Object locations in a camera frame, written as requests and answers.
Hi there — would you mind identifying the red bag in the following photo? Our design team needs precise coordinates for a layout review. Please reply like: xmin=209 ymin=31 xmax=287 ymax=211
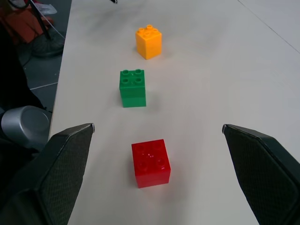
xmin=0 ymin=0 xmax=55 ymax=45

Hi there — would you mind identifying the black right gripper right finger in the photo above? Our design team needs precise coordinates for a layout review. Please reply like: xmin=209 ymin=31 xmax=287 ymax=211
xmin=221 ymin=124 xmax=300 ymax=225

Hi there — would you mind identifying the black round stand base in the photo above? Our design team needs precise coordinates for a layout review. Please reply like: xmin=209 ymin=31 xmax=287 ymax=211
xmin=31 ymin=0 xmax=65 ymax=58

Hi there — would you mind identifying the red toy building block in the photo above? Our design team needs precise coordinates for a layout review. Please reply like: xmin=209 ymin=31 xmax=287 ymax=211
xmin=131 ymin=139 xmax=171 ymax=189

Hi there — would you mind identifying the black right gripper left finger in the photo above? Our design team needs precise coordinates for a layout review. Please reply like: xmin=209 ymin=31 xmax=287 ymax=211
xmin=0 ymin=122 xmax=95 ymax=225

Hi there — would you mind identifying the yellow toy building block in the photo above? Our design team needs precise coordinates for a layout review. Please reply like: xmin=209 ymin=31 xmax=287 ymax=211
xmin=135 ymin=24 xmax=163 ymax=60

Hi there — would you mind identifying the silver robot body joint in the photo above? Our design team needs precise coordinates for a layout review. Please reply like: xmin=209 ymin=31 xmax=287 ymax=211
xmin=0 ymin=105 xmax=53 ymax=150

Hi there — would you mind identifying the green toy building block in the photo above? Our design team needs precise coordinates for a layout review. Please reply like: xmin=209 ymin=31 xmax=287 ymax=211
xmin=119 ymin=68 xmax=147 ymax=108

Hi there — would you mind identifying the black robot torso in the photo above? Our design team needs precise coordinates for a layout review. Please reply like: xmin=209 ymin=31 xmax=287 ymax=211
xmin=0 ymin=25 xmax=45 ymax=118

